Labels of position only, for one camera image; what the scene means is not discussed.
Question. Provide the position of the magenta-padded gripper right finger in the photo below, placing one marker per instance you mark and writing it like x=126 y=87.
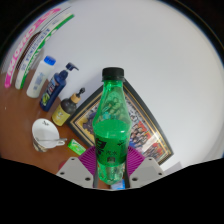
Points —
x=149 y=170

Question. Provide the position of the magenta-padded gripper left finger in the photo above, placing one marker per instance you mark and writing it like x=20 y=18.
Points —
x=74 y=170

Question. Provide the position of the green plastic drink bottle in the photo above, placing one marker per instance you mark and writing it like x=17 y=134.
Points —
x=110 y=136

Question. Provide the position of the flat round red coaster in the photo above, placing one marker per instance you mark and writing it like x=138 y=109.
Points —
x=62 y=165

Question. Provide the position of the small green packet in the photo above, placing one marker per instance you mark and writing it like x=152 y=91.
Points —
x=76 y=147

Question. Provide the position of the framed cartoon group picture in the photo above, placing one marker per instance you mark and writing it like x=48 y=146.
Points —
x=146 y=136

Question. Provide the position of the metal spoon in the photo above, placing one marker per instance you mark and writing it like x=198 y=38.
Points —
x=50 y=139

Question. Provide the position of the white camouflage mug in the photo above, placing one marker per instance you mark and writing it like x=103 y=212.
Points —
x=45 y=131

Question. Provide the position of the dark yellow-label pump bottle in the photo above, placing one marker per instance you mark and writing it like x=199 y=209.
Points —
x=63 y=111

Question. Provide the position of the blue pump bottle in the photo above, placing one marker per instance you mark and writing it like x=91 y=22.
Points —
x=51 y=91

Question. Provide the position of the white bottle with blue cap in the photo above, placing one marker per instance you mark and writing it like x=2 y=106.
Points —
x=39 y=80

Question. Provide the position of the long green and white box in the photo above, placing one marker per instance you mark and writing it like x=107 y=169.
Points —
x=40 y=50

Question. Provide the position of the long pink and white box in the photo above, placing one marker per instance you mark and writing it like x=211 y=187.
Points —
x=23 y=45

